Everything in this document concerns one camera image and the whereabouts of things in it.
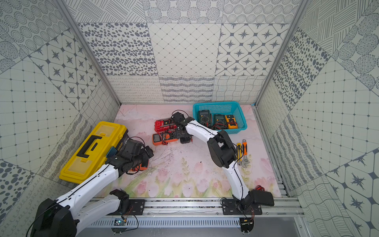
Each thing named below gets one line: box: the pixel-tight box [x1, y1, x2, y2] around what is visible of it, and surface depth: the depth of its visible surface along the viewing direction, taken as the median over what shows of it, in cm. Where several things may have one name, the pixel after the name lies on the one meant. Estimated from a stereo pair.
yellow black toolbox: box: [59, 120, 129, 185], surface depth 77 cm
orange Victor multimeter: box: [151, 132, 179, 146], surface depth 97 cm
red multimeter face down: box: [154, 118, 178, 134], surface depth 103 cm
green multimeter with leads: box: [211, 114, 228, 130], surface depth 109 cm
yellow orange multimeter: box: [225, 115, 239, 129], surface depth 106 cm
